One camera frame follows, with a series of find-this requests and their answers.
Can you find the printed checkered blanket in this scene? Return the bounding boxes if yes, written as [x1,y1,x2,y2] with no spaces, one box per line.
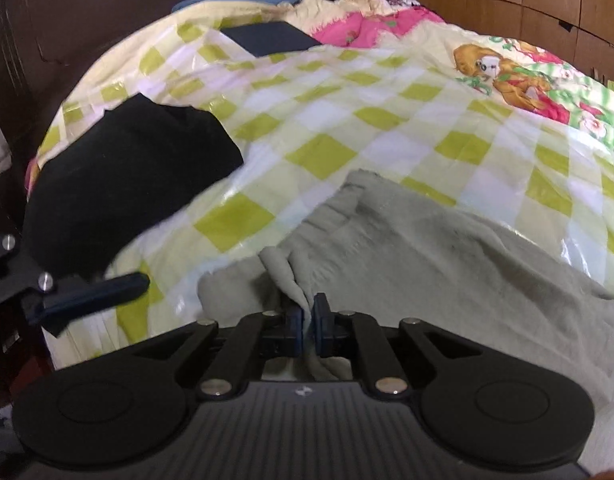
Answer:
[27,0,614,386]

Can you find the white bed sheet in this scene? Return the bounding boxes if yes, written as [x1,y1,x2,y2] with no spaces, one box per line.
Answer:
[574,395,614,476]

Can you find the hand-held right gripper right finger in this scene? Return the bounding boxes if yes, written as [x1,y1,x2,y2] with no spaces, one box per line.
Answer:
[312,292,470,401]

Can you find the dark blue folded cloth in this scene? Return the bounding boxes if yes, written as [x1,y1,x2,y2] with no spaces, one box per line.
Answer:
[219,21,323,58]

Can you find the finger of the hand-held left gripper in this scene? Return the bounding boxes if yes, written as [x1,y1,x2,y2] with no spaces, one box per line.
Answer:
[0,232,150,338]

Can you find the grey pants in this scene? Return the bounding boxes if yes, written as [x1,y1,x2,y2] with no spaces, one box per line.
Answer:
[197,169,614,406]

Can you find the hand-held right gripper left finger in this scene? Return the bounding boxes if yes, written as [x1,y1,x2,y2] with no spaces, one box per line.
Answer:
[132,305,305,401]

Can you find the black pants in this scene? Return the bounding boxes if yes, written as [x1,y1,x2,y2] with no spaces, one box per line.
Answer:
[23,94,245,281]

